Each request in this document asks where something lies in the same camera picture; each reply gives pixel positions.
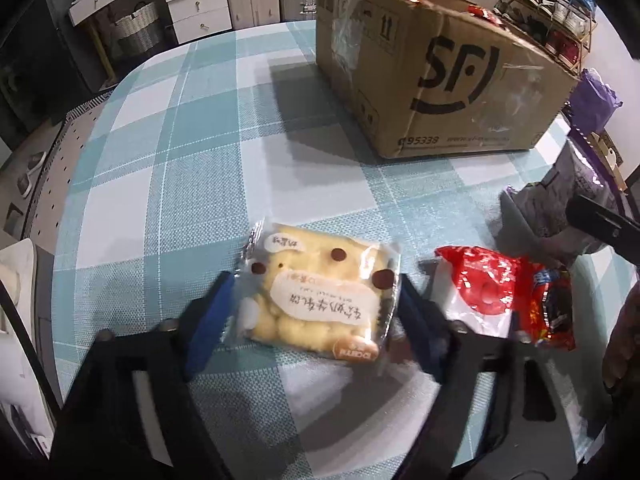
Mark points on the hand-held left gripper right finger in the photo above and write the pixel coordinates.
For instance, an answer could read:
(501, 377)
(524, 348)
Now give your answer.
(420, 332)

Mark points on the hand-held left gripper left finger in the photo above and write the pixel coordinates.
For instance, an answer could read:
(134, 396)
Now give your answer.
(210, 332)

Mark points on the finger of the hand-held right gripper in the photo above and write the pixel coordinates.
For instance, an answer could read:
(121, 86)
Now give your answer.
(605, 225)

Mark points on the clear zip bag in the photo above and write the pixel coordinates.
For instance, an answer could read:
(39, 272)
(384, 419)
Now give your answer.
(545, 205)

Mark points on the yellow biscuit packet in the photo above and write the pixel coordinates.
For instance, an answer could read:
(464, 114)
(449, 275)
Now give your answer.
(310, 300)

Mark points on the brown cardboard box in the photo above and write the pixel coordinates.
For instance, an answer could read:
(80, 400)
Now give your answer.
(450, 85)

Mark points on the orange red chip bag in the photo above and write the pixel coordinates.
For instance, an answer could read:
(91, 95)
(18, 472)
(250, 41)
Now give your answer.
(481, 13)

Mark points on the person's right hand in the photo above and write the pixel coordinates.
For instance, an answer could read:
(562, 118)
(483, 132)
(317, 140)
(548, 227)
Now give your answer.
(622, 345)

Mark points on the open cardboard box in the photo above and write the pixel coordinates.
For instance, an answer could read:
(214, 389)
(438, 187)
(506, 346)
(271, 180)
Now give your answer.
(607, 157)

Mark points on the red white snack packet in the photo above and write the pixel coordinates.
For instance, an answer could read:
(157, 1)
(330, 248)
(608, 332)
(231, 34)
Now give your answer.
(480, 290)

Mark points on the red cookie packet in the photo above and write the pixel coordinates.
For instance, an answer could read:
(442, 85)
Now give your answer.
(550, 310)

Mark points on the purple bag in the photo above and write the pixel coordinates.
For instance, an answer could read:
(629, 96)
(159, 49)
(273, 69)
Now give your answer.
(595, 100)

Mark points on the checked tablecloth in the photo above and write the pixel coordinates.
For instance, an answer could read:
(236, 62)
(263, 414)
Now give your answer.
(200, 160)

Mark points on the thin black pole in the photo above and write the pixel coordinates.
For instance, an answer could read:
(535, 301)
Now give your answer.
(35, 355)

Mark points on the wooden shoe rack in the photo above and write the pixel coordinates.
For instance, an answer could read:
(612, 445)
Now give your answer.
(590, 35)

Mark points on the grey white appliance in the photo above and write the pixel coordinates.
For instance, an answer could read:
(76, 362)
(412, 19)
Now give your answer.
(20, 360)

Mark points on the dotted floor rug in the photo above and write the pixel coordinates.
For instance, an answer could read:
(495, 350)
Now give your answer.
(55, 170)

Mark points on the rows of shoes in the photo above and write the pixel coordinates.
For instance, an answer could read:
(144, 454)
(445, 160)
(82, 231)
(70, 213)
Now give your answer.
(545, 5)

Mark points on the grey shoe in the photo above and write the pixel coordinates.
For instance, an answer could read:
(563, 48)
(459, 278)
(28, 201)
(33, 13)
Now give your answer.
(36, 161)
(26, 185)

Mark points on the striped laundry basket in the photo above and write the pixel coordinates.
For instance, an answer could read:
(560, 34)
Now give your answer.
(137, 30)

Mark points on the dark wardrobe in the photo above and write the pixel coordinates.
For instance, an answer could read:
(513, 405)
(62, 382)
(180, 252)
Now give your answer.
(50, 60)

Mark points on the white drawer cabinet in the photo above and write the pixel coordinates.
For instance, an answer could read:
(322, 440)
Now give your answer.
(200, 12)

